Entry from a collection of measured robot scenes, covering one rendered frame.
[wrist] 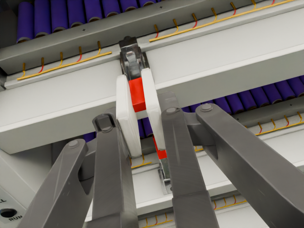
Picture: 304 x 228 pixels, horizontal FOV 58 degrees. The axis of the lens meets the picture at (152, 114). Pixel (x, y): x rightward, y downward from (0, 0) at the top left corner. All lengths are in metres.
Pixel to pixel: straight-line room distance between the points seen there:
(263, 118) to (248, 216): 0.24
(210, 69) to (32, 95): 0.18
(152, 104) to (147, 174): 0.28
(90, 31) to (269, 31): 0.18
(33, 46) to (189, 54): 0.16
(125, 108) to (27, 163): 0.23
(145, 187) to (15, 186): 0.18
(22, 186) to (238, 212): 0.41
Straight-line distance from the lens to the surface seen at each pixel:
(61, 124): 0.29
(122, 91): 0.18
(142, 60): 0.25
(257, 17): 0.31
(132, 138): 0.16
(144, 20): 0.29
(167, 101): 0.17
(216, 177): 0.42
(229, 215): 0.61
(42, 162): 0.41
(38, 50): 0.31
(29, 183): 0.37
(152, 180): 0.42
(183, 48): 0.29
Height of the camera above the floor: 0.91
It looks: 43 degrees down
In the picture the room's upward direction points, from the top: 17 degrees counter-clockwise
